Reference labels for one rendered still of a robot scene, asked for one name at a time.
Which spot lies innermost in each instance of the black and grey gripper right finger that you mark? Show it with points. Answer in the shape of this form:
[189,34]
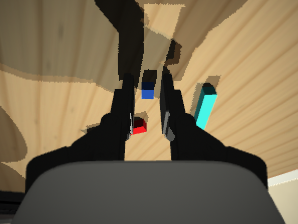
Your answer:
[189,142]

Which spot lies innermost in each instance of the red rod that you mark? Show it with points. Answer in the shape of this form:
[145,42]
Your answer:
[140,126]

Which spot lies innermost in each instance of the small blue cube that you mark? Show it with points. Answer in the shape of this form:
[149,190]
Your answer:
[147,90]

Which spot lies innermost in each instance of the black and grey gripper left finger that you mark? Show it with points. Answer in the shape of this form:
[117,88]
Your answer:
[101,143]

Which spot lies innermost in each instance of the turquoise rod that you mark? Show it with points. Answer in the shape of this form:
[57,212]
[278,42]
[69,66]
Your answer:
[205,103]

